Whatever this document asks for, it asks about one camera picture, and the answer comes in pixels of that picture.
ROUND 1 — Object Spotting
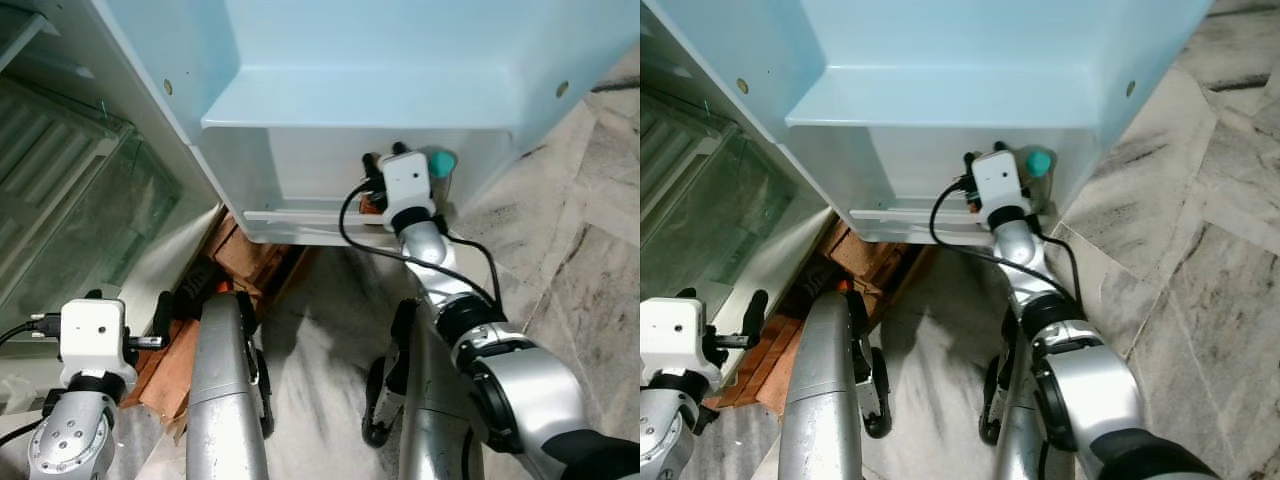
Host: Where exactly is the white fridge door shelf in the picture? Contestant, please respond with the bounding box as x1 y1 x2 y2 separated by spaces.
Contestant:
198 65 521 248
785 65 1106 247

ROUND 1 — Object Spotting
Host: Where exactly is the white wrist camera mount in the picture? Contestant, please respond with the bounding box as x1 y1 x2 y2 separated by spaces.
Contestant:
58 298 138 389
972 150 1031 229
379 152 439 231
640 297 713 387

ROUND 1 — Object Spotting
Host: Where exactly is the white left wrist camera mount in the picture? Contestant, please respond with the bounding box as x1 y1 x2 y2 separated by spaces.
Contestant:
58 298 138 389
640 297 713 387

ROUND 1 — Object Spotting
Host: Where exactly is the silver robot leg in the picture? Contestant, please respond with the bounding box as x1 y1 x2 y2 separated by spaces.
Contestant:
187 293 273 480
778 290 893 480
980 308 1073 480
362 298 481 480

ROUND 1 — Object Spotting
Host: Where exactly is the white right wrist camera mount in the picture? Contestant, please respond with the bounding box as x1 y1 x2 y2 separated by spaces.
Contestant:
379 152 439 231
972 150 1031 229

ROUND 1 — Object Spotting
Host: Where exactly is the glass fridge shelf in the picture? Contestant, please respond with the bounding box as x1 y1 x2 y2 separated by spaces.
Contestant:
0 75 187 307
640 85 791 301

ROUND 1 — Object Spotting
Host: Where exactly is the fridge door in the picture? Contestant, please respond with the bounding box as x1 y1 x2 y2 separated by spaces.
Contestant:
645 0 1216 247
60 0 641 248

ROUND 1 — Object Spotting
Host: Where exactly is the silver right robot leg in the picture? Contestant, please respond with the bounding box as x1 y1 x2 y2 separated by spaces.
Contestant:
980 308 1073 480
362 298 481 480

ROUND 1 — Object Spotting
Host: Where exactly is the silver left robot leg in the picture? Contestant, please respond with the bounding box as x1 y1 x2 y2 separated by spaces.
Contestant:
778 290 893 480
187 293 273 480

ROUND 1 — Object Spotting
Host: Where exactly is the brown wooden fridge stand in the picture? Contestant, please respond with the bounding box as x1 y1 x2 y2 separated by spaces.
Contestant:
130 210 311 421
705 220 936 416

